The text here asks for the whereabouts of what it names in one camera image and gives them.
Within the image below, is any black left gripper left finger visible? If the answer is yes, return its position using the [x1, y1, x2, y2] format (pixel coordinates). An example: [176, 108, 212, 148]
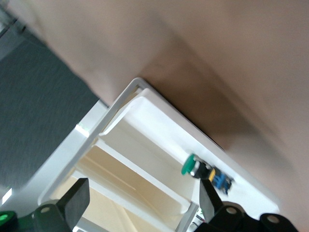
[32, 178, 90, 232]

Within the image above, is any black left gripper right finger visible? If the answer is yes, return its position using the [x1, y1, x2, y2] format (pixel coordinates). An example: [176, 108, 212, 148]
[193, 179, 252, 232]

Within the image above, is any green push button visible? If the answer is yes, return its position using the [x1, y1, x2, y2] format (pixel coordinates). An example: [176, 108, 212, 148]
[180, 153, 236, 196]

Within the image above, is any brown table mat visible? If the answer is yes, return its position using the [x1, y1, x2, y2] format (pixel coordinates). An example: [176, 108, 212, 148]
[7, 0, 309, 232]

